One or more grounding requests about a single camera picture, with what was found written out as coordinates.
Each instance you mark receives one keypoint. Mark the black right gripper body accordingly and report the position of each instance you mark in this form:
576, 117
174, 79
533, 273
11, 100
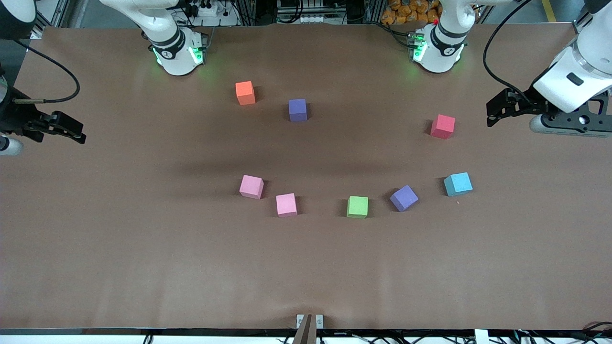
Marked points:
14, 118

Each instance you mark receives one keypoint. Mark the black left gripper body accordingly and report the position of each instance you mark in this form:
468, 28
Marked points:
525, 105

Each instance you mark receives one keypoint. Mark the light purple foam block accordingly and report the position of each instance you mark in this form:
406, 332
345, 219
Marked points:
404, 198

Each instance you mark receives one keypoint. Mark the green foam block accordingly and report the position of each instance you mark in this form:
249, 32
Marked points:
357, 207

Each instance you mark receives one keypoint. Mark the pink foam block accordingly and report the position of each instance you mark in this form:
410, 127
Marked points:
251, 187
286, 205

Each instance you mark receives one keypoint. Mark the indigo blue foam block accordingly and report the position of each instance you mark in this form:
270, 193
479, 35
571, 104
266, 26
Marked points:
297, 110

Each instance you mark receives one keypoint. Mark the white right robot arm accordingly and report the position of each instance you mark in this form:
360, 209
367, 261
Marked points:
172, 52

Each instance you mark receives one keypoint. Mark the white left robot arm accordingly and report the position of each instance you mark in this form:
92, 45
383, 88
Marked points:
437, 52

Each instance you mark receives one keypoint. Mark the red foam block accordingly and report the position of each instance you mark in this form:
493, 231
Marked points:
442, 126

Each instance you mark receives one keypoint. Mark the cyan foam block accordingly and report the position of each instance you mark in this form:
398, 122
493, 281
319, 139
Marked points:
458, 184

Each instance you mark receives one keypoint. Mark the yellow floor tape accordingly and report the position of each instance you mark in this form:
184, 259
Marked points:
549, 10

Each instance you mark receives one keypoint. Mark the bag of orange fruit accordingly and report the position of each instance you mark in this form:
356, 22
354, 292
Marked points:
406, 12

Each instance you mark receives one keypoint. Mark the orange foam block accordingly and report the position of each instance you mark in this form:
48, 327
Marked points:
245, 93

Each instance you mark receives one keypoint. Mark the white power strip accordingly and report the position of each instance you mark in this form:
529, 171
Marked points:
210, 10

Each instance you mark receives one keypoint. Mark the small white box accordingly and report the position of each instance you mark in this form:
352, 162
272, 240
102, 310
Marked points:
481, 337

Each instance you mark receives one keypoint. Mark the aluminium frame post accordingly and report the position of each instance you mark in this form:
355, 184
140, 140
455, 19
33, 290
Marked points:
581, 24
57, 14

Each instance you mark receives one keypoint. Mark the small metal bracket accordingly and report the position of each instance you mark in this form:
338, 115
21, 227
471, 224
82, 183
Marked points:
299, 321

